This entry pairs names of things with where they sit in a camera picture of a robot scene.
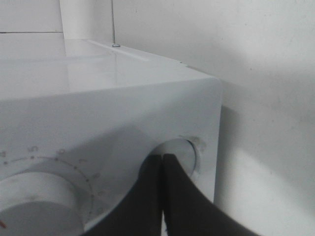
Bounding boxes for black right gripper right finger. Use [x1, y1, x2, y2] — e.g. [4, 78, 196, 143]
[162, 154, 253, 236]

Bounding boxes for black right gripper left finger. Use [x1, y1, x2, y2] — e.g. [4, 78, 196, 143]
[84, 155, 162, 236]

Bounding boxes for lower white timer knob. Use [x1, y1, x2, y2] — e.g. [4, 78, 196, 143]
[0, 172, 84, 236]

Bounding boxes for round white door release button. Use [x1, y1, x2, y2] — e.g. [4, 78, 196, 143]
[150, 138, 197, 177]

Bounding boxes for white microwave oven body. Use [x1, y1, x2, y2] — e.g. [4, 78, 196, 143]
[0, 34, 222, 232]

